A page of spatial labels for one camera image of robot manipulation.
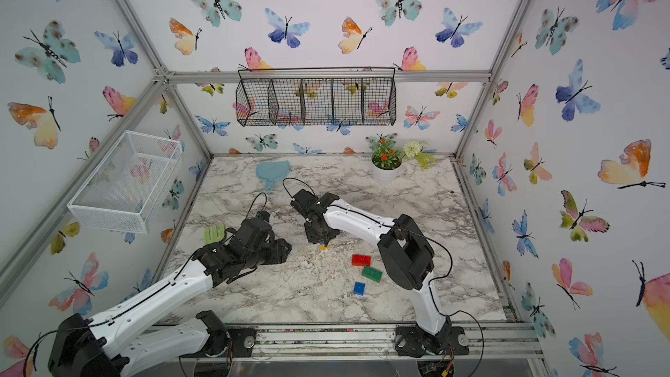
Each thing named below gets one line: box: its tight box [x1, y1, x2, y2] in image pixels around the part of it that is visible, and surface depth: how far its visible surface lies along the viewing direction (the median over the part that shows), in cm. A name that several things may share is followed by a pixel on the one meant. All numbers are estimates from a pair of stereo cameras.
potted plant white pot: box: [370, 137, 437, 185], surface depth 102 cm
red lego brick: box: [351, 254, 372, 268], surface depth 90 cm
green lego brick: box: [361, 265, 383, 283], surface depth 88 cm
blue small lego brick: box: [353, 281, 366, 296], surface depth 84 cm
